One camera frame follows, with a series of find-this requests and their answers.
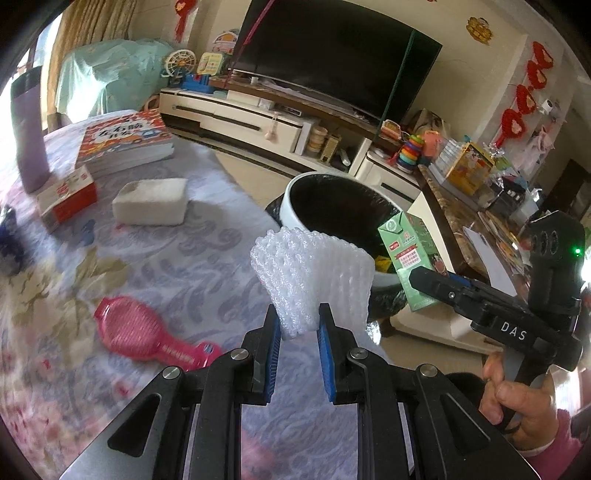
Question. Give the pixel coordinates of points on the purple thermos bottle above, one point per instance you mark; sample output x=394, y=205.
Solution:
x=30, y=138

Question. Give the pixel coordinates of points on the toy cash register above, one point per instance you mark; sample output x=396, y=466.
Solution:
x=390, y=129

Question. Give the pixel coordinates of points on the stacked round containers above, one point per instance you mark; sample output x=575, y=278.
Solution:
x=317, y=142

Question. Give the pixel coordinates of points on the white security camera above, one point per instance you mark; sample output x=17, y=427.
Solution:
x=549, y=107

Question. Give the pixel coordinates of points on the pink hanging tassel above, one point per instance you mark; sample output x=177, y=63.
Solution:
x=272, y=131

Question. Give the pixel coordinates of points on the pink toy comb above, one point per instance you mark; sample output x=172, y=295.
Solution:
x=134, y=334

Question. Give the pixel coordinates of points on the small red white box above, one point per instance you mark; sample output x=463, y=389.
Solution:
x=67, y=198

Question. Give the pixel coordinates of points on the yellow grater toy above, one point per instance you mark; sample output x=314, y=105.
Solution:
x=330, y=148

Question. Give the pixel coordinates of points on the marble top cabinet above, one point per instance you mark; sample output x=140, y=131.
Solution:
x=461, y=207

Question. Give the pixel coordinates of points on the black television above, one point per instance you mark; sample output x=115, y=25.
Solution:
x=332, y=50

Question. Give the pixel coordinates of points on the teal covered armchair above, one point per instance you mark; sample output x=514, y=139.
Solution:
x=111, y=74

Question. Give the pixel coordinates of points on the beige patterned curtain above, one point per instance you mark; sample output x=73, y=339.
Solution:
x=62, y=27

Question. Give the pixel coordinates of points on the white television cabinet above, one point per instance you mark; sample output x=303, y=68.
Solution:
x=231, y=113

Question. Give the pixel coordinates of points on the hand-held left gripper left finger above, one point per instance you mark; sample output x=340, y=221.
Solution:
x=272, y=346

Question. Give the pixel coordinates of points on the person's right hand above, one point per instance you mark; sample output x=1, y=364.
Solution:
x=526, y=406

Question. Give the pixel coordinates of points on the red cover picture book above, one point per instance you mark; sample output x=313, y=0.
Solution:
x=124, y=131

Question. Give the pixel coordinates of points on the blue toy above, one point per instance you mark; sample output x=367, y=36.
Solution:
x=194, y=84

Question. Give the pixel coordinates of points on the white paper sheet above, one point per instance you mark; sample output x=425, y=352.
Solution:
x=489, y=258

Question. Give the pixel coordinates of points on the blue silver wrapper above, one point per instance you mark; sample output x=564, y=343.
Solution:
x=7, y=249

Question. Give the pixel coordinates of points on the patterned gift bag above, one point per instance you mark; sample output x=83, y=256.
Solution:
x=427, y=122

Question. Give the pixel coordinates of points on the green drink carton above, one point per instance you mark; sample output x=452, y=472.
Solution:
x=406, y=258

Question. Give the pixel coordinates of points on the colourful arch toy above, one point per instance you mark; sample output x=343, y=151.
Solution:
x=226, y=41

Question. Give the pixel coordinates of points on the white foam fruit net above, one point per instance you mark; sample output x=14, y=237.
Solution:
x=309, y=272

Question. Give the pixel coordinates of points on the white foam block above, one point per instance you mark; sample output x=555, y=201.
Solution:
x=152, y=201

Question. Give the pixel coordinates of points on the yellow toy box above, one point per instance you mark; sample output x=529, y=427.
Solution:
x=468, y=168

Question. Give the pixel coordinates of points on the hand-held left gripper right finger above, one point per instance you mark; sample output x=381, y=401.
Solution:
x=325, y=350

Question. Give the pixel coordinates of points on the thick white-edged book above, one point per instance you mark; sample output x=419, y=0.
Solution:
x=138, y=167

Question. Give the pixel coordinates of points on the person's right forearm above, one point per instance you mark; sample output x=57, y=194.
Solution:
x=558, y=447

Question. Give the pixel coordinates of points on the yellow figure wall decal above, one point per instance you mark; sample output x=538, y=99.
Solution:
x=478, y=30

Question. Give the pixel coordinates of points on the white bin with black liner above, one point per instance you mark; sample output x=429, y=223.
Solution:
x=341, y=217

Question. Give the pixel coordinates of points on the ferris wheel toy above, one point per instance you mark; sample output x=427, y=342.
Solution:
x=178, y=67

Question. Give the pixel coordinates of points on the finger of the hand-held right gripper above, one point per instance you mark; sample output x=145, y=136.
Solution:
x=438, y=288
x=457, y=278

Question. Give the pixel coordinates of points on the yellow green toy phone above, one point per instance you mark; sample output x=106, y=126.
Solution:
x=211, y=63

